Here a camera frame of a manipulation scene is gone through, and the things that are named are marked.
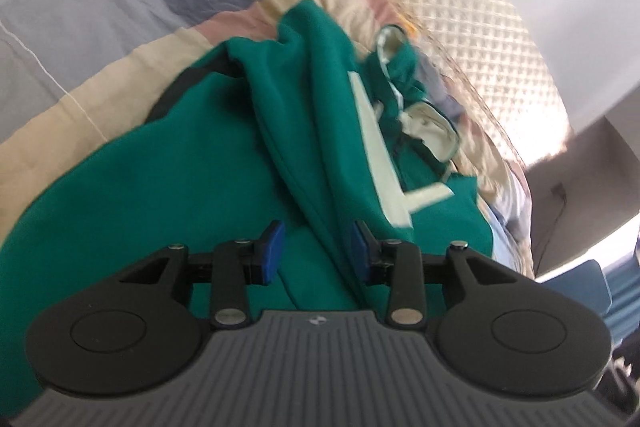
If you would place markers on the green sweatshirt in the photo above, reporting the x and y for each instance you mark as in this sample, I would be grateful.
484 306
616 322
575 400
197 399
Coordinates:
125 187

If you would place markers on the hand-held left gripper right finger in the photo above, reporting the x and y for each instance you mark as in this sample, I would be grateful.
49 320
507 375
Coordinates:
357 247

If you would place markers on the checkered blanket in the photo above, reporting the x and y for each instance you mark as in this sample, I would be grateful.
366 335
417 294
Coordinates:
100 7

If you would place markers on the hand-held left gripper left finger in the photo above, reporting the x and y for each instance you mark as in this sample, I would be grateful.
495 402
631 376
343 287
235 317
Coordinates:
270 254

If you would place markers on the cream quilted headboard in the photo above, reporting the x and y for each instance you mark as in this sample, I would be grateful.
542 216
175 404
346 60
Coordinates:
475 32

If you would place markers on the yellow cloth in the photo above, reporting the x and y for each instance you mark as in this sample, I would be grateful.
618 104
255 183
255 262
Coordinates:
410 31

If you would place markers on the grey wardrobe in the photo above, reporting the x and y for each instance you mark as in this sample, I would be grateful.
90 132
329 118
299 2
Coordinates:
590 187

